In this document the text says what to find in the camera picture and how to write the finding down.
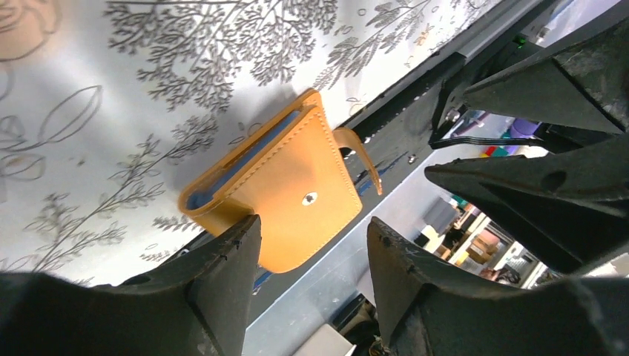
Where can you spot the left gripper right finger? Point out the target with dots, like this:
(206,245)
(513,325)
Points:
(427,306)

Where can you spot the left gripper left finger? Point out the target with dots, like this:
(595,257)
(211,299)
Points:
(196,304)

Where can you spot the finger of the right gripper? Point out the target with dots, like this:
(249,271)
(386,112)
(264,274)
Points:
(570,210)
(583,85)

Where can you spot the floral tablecloth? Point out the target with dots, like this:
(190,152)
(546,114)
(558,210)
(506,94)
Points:
(109,108)

